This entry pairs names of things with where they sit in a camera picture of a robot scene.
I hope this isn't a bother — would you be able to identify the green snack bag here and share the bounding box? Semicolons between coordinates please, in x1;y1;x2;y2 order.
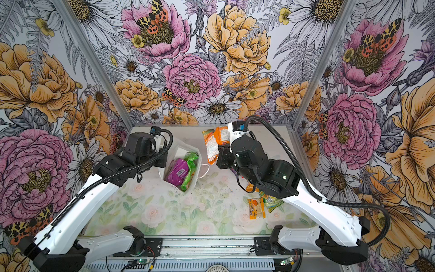
180;153;199;192

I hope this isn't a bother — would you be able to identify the aluminium front rail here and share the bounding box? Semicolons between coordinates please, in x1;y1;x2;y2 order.
56;234;354;272

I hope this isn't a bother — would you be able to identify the white paper bag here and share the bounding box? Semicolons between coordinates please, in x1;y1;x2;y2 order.
159;138;210;193

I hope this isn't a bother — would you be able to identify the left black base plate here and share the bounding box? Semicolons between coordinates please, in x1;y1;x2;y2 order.
113;237;163;257

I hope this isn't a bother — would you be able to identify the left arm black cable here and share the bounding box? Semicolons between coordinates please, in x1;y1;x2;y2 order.
20;127;174;259

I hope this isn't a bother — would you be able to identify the floral pastel table mat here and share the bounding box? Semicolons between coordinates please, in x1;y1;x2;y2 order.
84;168;316;236

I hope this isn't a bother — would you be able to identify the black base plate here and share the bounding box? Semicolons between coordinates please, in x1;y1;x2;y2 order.
113;237;163;257
251;236;299;256

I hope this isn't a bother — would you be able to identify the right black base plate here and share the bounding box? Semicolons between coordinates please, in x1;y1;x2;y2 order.
251;236;299;256

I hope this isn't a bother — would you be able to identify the small orange snack packet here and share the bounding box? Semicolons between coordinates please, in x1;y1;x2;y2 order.
248;198;266;220

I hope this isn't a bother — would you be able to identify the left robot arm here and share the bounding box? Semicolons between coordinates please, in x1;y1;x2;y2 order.
18;126;174;272

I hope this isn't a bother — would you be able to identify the orange white snack packet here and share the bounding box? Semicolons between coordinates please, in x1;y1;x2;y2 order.
202;126;230;165

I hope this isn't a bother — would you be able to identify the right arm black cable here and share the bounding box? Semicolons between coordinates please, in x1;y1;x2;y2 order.
242;115;392;247

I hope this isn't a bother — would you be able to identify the purple grape candy bag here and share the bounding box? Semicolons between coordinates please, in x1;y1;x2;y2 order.
165;158;188;187

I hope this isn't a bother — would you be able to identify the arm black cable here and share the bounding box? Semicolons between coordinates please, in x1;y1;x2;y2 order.
20;127;174;259
242;115;392;247

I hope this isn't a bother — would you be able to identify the green yellow snack packet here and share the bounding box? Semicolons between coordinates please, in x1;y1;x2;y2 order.
259;192;284;213

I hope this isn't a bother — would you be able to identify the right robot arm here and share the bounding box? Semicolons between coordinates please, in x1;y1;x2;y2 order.
216;121;370;265

